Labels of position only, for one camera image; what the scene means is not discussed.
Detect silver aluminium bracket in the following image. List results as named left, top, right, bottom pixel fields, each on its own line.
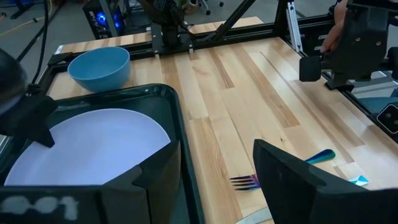
left=285, top=0, right=304, bottom=53

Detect person's forearm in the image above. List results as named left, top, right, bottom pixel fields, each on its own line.
left=326, top=0, right=348, bottom=41

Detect blue bowl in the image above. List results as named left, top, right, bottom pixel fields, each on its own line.
left=67, top=46, right=131, bottom=93

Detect black mounted device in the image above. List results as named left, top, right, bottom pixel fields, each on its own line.
left=299, top=0, right=398, bottom=93

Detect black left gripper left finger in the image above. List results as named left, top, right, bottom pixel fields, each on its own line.
left=0, top=140, right=182, bottom=224

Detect person's hand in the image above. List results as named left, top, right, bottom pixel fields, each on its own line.
left=320, top=35, right=336, bottom=54

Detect iridescent fork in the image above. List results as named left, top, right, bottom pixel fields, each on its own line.
left=229, top=148, right=336, bottom=191

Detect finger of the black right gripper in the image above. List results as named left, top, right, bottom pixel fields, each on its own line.
left=0, top=95, right=58, bottom=149

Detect lilac round plate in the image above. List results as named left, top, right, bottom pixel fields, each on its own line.
left=4, top=108, right=172, bottom=187

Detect black plastic tray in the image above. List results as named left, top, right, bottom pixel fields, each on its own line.
left=0, top=83, right=206, bottom=224

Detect black computer tower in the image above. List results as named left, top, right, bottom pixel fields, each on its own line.
left=82, top=0, right=127, bottom=40

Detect teal-white-handled knife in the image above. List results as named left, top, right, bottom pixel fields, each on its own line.
left=348, top=175, right=370, bottom=187

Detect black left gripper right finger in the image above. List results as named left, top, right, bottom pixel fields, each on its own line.
left=253, top=139, right=398, bottom=224

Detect yellow cable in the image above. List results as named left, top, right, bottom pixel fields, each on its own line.
left=0, top=0, right=53, bottom=37

